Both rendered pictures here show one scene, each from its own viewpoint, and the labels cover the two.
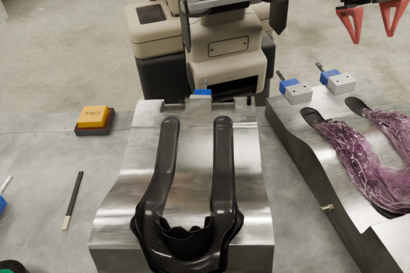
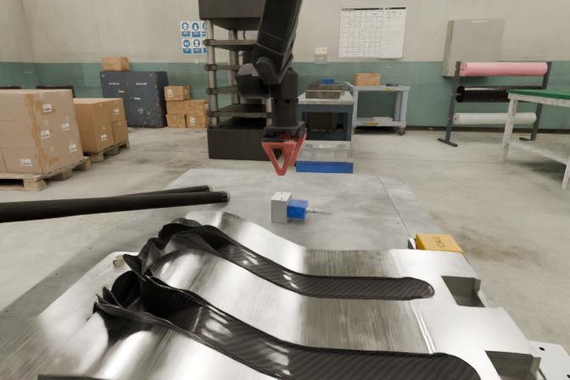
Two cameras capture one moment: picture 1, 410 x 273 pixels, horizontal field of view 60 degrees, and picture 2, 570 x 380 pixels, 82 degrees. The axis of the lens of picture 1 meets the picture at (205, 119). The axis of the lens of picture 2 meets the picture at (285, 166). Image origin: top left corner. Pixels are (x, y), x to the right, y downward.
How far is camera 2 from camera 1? 0.54 m
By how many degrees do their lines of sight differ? 80
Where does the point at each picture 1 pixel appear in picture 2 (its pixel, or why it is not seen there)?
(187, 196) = (224, 281)
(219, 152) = (358, 366)
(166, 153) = (349, 289)
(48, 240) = not seen: hidden behind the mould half
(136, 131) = (387, 255)
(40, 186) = (327, 235)
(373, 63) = not seen: outside the picture
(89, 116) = (432, 240)
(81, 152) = not seen: hidden behind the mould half
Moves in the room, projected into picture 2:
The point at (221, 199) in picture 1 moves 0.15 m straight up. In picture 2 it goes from (201, 322) to (187, 151)
